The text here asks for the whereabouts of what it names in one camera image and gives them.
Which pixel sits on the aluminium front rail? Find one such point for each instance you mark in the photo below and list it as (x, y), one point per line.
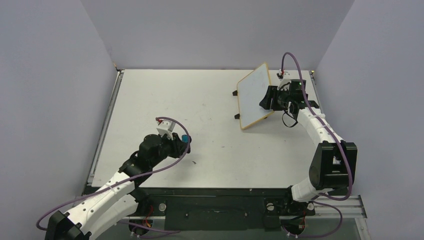
(172, 207)

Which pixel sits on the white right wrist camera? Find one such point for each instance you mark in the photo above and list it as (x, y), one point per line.
(284, 77)

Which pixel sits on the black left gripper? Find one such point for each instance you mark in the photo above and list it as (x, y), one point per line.
(178, 146)

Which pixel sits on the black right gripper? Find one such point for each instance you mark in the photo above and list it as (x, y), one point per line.
(269, 99)

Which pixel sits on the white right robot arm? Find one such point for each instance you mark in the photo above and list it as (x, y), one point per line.
(334, 162)

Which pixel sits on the yellow framed whiteboard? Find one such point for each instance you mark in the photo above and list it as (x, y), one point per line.
(251, 90)

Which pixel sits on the blue whiteboard eraser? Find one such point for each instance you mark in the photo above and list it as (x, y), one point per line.
(186, 138)

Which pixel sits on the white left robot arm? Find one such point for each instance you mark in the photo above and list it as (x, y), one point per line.
(120, 196)

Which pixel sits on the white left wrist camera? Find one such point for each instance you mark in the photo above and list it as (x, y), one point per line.
(165, 128)

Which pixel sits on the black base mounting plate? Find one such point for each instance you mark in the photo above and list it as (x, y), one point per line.
(225, 223)

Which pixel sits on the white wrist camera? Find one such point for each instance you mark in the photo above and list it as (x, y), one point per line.
(165, 128)
(284, 77)

